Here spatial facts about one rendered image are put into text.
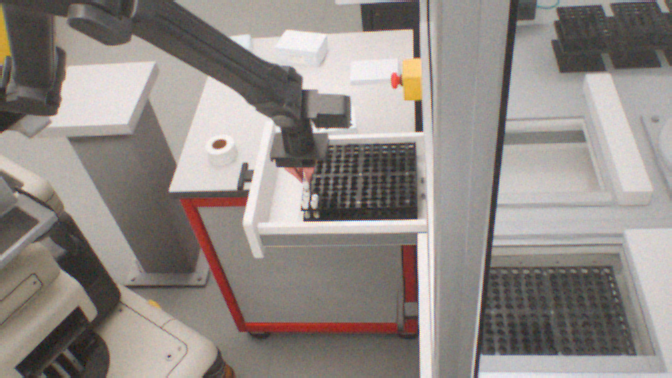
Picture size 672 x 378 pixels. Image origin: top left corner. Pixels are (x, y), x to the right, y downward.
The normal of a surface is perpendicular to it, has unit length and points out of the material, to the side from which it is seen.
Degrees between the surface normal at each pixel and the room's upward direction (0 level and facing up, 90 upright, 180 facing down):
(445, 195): 90
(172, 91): 0
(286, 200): 0
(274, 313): 90
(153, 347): 0
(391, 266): 90
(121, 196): 90
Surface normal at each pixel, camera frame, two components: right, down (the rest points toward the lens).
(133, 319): -0.11, -0.68
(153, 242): -0.07, 0.73
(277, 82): 0.88, -0.05
